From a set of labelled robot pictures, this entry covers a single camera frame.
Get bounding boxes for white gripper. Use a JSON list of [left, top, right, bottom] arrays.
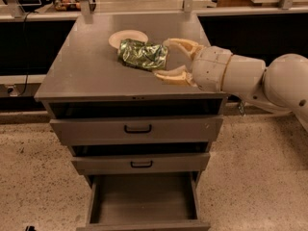
[[153, 38, 266, 92]]

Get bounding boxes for crushed green can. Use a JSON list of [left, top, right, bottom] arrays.
[[117, 38, 168, 71]]

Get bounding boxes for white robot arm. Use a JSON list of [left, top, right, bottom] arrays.
[[154, 38, 308, 130]]

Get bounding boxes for top grey drawer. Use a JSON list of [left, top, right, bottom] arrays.
[[50, 115, 223, 146]]

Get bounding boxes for grey drawer cabinet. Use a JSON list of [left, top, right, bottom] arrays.
[[34, 13, 233, 185]]

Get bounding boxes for middle grey drawer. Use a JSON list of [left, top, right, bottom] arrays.
[[72, 153, 210, 175]]

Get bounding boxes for bottom grey open drawer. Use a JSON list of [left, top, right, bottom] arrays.
[[76, 172, 210, 231]]

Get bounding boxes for white paper bowl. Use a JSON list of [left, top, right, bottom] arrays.
[[109, 30, 148, 49]]

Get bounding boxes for metal bracket under rail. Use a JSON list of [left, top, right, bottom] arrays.
[[237, 100, 245, 116]]

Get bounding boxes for black top drawer handle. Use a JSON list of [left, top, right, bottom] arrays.
[[123, 124, 152, 134]]

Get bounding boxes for black drawer handle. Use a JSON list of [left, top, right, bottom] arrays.
[[130, 160, 153, 168], [123, 124, 152, 134]]

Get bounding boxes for black middle drawer handle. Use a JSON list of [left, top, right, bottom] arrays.
[[130, 160, 153, 168]]

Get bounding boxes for black cable on left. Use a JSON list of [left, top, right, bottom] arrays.
[[17, 12, 33, 96]]

